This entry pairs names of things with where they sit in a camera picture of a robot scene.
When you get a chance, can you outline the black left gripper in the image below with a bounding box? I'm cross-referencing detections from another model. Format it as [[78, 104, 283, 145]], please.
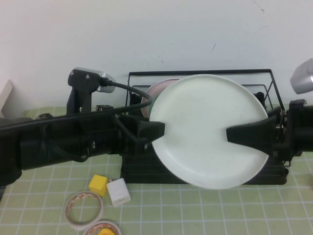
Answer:
[[78, 104, 167, 163]]

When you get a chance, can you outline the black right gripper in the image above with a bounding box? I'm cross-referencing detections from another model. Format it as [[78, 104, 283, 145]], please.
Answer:
[[225, 98, 308, 160]]

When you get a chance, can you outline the white plate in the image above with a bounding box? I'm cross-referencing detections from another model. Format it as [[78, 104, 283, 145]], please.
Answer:
[[148, 74, 268, 190]]

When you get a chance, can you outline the pink plate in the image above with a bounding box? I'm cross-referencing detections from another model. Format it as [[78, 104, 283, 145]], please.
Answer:
[[141, 78, 180, 118]]

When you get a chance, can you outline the white charger adapter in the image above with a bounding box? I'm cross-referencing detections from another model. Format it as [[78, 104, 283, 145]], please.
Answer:
[[106, 178, 131, 208]]

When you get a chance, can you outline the yellow cube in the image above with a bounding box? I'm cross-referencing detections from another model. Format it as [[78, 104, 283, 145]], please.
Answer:
[[88, 174, 109, 196]]

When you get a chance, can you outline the white tape roll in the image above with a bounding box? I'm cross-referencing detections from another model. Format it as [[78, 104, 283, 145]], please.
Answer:
[[65, 190, 104, 231], [81, 219, 122, 235]]

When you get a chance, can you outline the green checked tablecloth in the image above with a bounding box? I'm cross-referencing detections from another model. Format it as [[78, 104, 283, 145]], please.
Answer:
[[0, 104, 313, 235]]

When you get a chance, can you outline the white furniture board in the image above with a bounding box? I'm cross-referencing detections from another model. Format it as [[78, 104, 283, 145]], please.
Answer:
[[0, 79, 25, 118]]

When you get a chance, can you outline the black camera cable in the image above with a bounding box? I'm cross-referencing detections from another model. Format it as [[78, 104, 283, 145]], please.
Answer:
[[0, 79, 154, 132]]

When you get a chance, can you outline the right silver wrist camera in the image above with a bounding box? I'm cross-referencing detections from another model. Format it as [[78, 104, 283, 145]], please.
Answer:
[[290, 58, 313, 95]]

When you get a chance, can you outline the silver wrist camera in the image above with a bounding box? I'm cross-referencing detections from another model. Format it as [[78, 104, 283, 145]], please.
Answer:
[[67, 67, 118, 116], [290, 58, 313, 95]]

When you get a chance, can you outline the black wire dish rack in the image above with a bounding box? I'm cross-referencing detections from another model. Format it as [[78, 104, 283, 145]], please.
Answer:
[[121, 69, 291, 169]]

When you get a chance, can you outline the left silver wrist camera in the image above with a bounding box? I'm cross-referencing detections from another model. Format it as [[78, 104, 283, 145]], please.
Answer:
[[67, 67, 118, 116]]

